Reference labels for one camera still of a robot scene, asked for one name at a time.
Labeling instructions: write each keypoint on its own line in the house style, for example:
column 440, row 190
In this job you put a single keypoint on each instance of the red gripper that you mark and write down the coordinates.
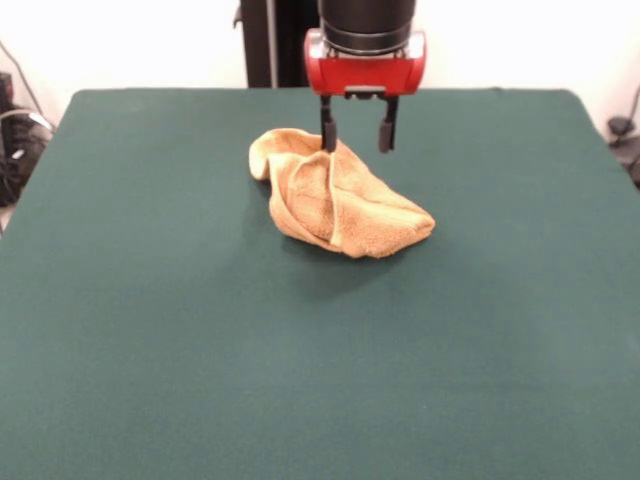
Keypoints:
column 365, row 75

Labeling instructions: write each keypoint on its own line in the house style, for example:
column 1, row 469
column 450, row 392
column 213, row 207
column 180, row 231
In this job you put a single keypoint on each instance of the tan terry towel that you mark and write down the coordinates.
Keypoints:
column 360, row 200

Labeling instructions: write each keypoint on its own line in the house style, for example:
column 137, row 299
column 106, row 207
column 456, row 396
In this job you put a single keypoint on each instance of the dark grey power adapter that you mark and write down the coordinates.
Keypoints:
column 620, row 125

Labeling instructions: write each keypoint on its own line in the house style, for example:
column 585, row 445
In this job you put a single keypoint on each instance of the dark green table cloth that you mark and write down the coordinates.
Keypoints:
column 150, row 325

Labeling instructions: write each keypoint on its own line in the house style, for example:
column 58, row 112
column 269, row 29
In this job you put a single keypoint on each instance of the black electronics box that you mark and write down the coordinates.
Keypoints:
column 5, row 90

